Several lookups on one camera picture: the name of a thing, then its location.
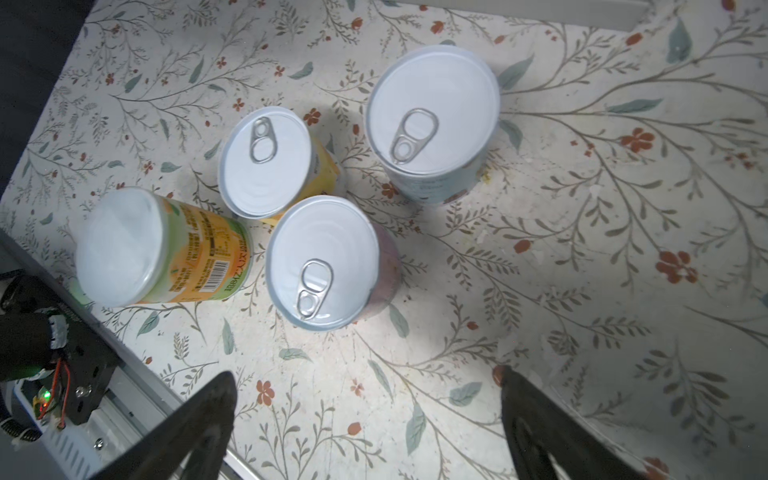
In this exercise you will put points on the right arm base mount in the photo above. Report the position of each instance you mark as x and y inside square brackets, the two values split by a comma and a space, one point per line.
[48, 344]

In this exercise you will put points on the teal can pull tab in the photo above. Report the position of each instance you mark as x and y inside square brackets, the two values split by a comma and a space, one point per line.
[430, 119]

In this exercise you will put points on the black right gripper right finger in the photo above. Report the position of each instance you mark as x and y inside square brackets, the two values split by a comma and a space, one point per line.
[540, 435]

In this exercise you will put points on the green orange can plastic lid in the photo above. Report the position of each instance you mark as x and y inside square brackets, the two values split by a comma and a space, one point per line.
[136, 247]

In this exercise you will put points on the yellow can pull tab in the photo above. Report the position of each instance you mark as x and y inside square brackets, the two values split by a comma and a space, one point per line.
[271, 161]

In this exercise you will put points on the pink can pull tab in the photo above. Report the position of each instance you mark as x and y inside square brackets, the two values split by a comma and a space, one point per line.
[328, 264]

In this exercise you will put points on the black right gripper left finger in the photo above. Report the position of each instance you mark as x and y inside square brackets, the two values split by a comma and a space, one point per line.
[194, 438]

